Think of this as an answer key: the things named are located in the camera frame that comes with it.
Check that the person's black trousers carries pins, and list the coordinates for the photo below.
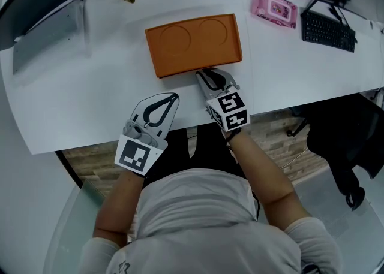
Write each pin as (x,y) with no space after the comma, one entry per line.
(207,150)

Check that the black monitor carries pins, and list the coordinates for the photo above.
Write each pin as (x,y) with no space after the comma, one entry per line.
(36,3)

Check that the black office chair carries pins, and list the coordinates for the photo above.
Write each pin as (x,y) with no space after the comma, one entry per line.
(345,141)

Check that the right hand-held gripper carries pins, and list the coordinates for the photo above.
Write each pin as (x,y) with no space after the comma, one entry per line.
(231,108)

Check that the person's right forearm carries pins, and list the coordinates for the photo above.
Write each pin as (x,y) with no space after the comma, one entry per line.
(264,183)

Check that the person's white shirt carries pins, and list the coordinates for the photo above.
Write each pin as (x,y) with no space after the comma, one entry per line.
(198,225)

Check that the orange box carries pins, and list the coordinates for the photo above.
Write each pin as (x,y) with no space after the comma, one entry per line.
(192,43)

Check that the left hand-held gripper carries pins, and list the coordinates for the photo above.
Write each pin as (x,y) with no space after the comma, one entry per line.
(133,154)

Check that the person's left forearm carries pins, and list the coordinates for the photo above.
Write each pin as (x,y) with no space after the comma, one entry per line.
(120,204)

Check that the orange box drawer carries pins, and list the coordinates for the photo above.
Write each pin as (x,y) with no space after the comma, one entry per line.
(180,72)

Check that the pink wet wipes packet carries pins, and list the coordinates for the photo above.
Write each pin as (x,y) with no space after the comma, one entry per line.
(274,9)

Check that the black keyboard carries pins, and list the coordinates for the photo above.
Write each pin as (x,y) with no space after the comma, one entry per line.
(328,31)

